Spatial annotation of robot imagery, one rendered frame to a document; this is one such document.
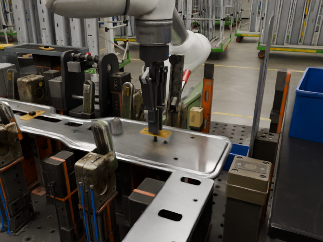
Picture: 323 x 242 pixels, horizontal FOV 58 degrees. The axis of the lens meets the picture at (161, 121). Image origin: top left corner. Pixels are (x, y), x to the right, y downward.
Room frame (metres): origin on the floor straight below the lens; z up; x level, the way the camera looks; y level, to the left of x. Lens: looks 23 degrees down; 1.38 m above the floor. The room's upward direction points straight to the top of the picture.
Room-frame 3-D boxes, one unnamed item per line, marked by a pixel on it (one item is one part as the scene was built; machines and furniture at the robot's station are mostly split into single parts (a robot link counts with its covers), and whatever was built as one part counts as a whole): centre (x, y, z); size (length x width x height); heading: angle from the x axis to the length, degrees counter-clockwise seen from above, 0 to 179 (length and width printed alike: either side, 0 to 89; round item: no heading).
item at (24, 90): (1.13, 0.53, 0.89); 0.13 x 0.11 x 0.38; 156
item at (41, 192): (0.94, 0.44, 0.84); 0.13 x 0.05 x 0.29; 156
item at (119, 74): (1.03, 0.15, 0.91); 0.07 x 0.05 x 0.42; 156
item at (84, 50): (1.32, 0.52, 1.16); 0.37 x 0.14 x 0.02; 66
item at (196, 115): (0.82, -0.11, 0.88); 0.04 x 0.04 x 0.36; 66
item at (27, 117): (0.92, 0.44, 1.01); 0.08 x 0.04 x 0.01; 156
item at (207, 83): (0.83, -0.14, 0.95); 0.03 x 0.01 x 0.50; 66
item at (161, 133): (0.73, 0.02, 1.03); 0.08 x 0.04 x 0.01; 66
